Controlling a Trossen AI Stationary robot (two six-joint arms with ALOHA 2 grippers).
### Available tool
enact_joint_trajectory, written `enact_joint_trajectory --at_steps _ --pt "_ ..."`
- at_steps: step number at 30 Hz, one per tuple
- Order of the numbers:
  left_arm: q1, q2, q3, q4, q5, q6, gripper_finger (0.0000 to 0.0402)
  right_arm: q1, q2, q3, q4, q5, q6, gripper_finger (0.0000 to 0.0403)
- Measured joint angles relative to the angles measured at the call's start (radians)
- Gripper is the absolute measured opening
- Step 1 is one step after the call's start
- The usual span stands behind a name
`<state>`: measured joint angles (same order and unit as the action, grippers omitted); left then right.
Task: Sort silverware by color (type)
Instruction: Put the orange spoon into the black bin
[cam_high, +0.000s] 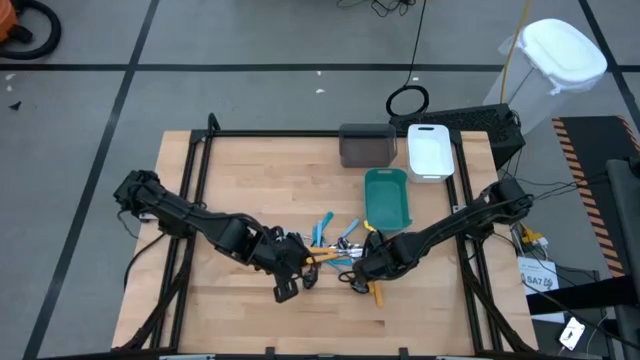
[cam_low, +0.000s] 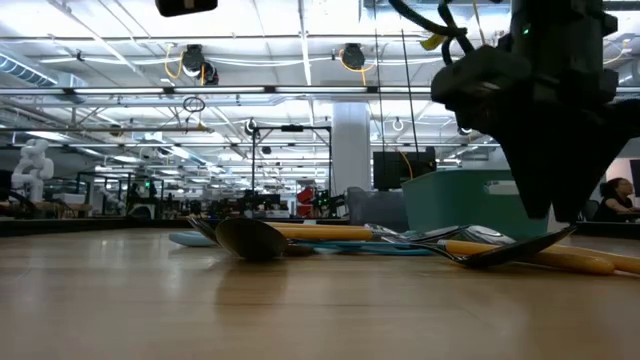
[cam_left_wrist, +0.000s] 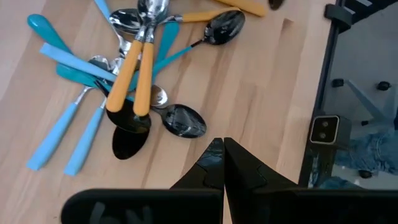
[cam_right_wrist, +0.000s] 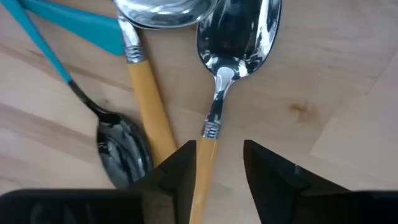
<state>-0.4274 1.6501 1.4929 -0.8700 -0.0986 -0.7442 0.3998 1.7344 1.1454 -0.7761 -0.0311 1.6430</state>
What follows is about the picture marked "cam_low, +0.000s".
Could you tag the red background object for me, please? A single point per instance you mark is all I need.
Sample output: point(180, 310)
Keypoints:
point(306, 197)

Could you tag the black wall screen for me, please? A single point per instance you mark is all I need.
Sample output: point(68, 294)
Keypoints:
point(636, 177)

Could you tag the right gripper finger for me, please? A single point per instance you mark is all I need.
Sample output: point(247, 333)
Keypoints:
point(530, 170)
point(580, 180)

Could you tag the silver ventilation duct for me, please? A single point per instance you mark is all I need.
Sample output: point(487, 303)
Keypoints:
point(25, 72)

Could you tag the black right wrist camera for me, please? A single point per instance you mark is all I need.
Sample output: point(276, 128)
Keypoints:
point(480, 80)

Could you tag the black metal rig frame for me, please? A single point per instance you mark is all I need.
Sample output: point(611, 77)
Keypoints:
point(292, 128)

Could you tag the person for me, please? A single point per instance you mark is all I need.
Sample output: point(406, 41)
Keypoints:
point(615, 205)

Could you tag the black monitor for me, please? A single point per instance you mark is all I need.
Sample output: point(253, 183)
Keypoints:
point(395, 170)

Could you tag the white building column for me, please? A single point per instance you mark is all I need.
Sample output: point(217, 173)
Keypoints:
point(350, 150)

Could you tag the white humanoid robot figure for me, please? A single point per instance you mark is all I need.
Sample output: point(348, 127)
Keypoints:
point(32, 167)

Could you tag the small black ceiling reel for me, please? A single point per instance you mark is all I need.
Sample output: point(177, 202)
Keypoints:
point(250, 127)

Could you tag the teal plastic bin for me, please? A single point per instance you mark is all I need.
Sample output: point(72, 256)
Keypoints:
point(450, 210)

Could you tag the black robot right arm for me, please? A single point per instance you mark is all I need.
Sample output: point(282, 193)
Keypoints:
point(560, 30)

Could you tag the grey translucent plastic bin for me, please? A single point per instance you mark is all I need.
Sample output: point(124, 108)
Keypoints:
point(375, 210)

